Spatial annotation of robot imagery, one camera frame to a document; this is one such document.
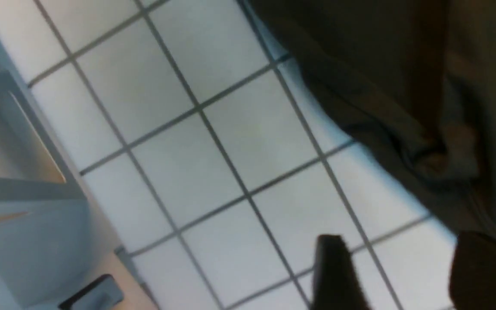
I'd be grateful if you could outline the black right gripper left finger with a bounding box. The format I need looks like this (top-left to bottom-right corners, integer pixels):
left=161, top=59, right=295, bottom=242
left=310, top=234, right=371, bottom=310

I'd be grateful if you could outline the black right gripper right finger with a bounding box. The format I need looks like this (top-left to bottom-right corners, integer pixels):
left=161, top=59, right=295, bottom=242
left=449, top=231, right=496, bottom=310

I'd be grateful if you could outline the gray long-sleeve top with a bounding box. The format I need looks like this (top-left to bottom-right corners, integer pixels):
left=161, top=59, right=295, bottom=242
left=249, top=0, right=496, bottom=238

